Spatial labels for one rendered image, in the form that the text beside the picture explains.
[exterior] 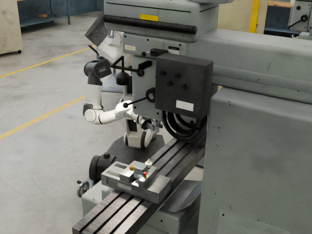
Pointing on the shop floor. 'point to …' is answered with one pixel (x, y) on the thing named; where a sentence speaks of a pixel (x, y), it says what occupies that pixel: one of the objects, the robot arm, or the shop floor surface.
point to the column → (256, 165)
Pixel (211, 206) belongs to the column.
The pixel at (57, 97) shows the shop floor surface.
